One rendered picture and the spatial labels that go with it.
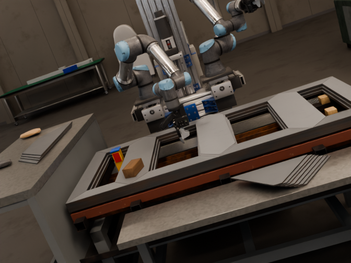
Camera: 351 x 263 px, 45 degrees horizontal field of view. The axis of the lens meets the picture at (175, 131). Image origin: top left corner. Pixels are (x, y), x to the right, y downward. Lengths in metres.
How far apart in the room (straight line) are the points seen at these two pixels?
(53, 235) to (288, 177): 1.07
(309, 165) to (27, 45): 11.44
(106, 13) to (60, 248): 10.53
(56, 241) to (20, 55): 11.08
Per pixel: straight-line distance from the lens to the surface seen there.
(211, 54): 2.95
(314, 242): 2.29
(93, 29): 12.34
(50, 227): 2.04
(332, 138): 2.06
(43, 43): 12.69
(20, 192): 1.99
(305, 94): 2.65
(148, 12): 3.12
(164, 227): 1.80
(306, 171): 1.85
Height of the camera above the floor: 1.57
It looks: 16 degrees down
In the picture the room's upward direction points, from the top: 20 degrees counter-clockwise
